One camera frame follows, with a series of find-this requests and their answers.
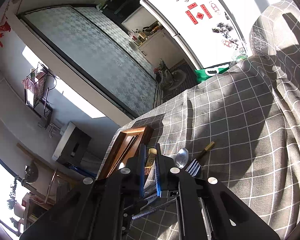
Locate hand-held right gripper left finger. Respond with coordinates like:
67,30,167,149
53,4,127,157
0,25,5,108
20,144,147,240

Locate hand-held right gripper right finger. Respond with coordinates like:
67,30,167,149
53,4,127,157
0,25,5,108
154,144,281,240

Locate brass-capped wooden chopstick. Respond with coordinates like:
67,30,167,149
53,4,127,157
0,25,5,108
194,141,215,162
144,148,158,188

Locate metal spoon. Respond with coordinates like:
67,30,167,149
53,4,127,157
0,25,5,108
175,148,189,169
124,191,157,210

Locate brown wooden tray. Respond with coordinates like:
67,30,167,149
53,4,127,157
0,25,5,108
97,126,154,180

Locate white wash basin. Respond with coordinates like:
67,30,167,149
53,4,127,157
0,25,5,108
52,122,77,161

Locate grey checked tablecloth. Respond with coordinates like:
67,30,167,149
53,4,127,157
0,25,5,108
97,0,300,240

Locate plastic bags bundle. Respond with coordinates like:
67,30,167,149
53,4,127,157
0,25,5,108
154,58,181,91

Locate dark floor mat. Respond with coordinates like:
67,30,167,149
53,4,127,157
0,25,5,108
162,62,198,101

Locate metal faucet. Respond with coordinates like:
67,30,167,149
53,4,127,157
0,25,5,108
39,120,61,138

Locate green printed bag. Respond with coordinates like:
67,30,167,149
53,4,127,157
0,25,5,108
194,64,230,83

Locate beige kitchen cabinet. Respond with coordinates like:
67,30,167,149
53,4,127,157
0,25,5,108
135,29,188,69

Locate patterned sliding door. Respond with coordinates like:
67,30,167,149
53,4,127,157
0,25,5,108
17,4,158,119

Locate white refrigerator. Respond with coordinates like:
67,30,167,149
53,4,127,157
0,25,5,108
120,0,248,70

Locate black range hood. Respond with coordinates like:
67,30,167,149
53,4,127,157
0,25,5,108
100,0,141,26

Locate red paper cutting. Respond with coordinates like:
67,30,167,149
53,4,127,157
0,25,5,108
0,21,12,48

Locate black wire wall shelf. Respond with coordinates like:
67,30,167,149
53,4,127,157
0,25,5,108
22,62,56,128

